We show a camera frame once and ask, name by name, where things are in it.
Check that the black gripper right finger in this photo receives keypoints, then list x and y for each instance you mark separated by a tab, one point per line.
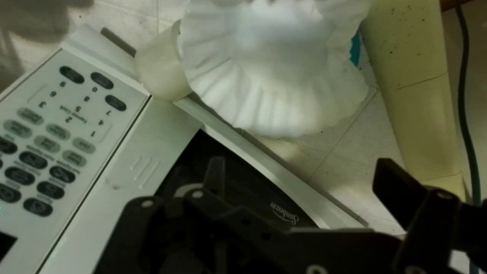
435	229

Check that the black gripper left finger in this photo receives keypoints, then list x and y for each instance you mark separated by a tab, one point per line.
152	238

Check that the white cupcake liner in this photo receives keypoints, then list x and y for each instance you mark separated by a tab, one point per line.
274	76

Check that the blue bowl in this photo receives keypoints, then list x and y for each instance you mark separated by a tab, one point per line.
356	51

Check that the white microwave oven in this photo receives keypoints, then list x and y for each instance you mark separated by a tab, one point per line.
126	168

